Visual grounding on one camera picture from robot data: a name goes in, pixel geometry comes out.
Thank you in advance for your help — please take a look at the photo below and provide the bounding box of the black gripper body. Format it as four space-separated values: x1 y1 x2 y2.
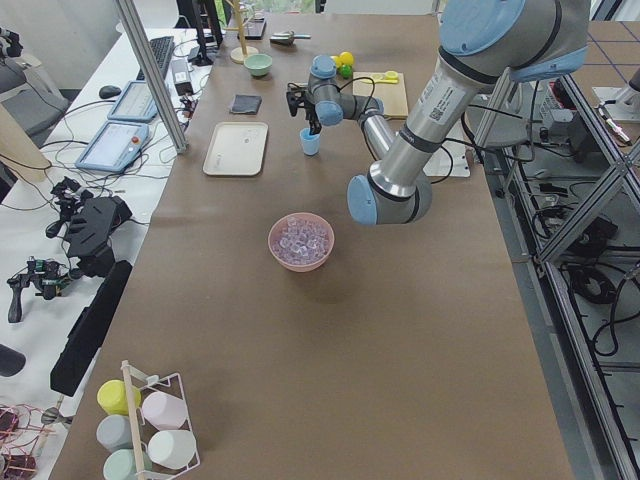
285 83 315 120

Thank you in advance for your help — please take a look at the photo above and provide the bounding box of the clear ice cubes pile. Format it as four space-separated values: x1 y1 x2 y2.
270 216 330 266

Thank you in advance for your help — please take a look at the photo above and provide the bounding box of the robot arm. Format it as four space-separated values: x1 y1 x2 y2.
286 0 590 225

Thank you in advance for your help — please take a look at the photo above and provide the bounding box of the light blue plastic cup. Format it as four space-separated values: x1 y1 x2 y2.
299 127 320 156

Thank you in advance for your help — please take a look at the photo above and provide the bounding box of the pink cup in rack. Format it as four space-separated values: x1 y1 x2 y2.
141 391 188 430

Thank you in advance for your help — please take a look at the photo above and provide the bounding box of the yellow cup in rack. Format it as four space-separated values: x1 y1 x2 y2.
96 379 129 415

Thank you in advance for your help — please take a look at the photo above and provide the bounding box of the white cup in rack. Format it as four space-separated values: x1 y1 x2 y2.
148 430 196 470

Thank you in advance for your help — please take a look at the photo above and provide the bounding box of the grey cup in rack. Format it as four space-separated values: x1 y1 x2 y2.
96 415 133 453

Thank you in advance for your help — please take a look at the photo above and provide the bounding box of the green cup in rack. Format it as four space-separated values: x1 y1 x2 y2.
102 449 138 480

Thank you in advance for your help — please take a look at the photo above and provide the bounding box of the light green bowl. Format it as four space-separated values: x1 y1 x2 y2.
244 53 273 78

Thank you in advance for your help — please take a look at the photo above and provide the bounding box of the grey folded cloth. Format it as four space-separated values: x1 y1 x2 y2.
229 94 262 115

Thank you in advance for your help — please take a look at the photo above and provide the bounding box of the green lime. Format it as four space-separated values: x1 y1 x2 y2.
339 65 353 80

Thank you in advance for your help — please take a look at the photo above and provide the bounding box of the metal scoop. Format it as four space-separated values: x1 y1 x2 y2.
269 31 312 47

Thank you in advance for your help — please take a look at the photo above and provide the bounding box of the yellow lemon upper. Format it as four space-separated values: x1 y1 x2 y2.
335 51 355 67

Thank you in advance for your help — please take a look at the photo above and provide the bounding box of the wooden stand with base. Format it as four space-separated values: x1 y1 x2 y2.
226 0 259 64

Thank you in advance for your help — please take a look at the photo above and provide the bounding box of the cream rabbit tray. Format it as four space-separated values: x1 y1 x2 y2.
202 122 268 177

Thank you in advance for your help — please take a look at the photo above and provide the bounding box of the black box object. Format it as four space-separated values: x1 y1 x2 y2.
243 20 267 40

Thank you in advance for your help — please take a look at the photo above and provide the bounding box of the wooden cutting board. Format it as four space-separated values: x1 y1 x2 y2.
352 71 409 119

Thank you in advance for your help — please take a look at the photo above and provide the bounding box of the pink bowl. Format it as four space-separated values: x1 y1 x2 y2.
267 212 335 273

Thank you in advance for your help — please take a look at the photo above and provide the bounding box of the black keyboard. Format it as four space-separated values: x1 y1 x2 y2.
149 36 175 79

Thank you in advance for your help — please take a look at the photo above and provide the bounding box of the teach pendant far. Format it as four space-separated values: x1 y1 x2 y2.
107 80 158 123

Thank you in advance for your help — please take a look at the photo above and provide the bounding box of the teach pendant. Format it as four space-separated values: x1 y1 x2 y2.
75 121 149 173
107 80 158 123

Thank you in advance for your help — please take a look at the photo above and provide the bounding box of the black computer mouse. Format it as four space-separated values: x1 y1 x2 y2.
98 85 122 100

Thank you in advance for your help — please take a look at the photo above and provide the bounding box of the teach pendant near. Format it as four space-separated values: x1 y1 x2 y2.
75 121 149 173

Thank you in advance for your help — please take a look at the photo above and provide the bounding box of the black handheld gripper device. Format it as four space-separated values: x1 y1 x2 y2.
45 177 132 277

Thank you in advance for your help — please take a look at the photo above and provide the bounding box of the black long bar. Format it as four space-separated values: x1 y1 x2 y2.
50 260 132 397

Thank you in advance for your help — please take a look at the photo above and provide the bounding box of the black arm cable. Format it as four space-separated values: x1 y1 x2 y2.
334 74 541 186

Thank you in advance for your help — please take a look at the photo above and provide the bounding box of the aluminium camera post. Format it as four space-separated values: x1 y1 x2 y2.
115 0 188 154

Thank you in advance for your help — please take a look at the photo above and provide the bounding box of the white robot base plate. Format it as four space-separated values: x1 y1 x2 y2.
423 137 471 178

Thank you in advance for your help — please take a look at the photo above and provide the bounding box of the white wire cup rack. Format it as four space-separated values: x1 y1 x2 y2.
121 360 201 479

